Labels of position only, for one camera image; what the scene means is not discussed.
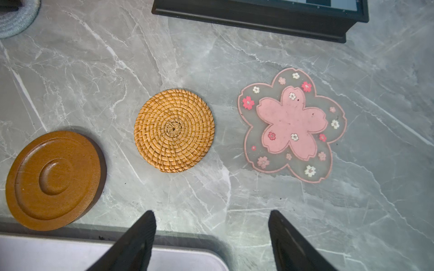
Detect black chessboard box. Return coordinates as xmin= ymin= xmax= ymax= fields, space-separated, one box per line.
xmin=151 ymin=0 xmax=369 ymax=44

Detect woven rattan round coaster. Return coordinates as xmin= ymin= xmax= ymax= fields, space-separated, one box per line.
xmin=133 ymin=89 xmax=215 ymax=173

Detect lilac plastic tray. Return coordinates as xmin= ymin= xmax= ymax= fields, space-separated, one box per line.
xmin=1 ymin=233 xmax=229 ymax=271

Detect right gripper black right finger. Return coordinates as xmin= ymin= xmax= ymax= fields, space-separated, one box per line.
xmin=269 ymin=210 xmax=337 ymax=271

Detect pink flower silicone coaster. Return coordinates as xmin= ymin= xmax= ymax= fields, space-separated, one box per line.
xmin=237 ymin=68 xmax=347 ymax=184

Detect blue woven round coaster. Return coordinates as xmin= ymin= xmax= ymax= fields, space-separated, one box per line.
xmin=1 ymin=0 xmax=41 ymax=39

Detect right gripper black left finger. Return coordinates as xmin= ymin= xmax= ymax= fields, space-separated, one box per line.
xmin=88 ymin=211 xmax=157 ymax=271

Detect brown wooden round coaster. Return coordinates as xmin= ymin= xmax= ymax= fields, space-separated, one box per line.
xmin=5 ymin=131 xmax=107 ymax=231

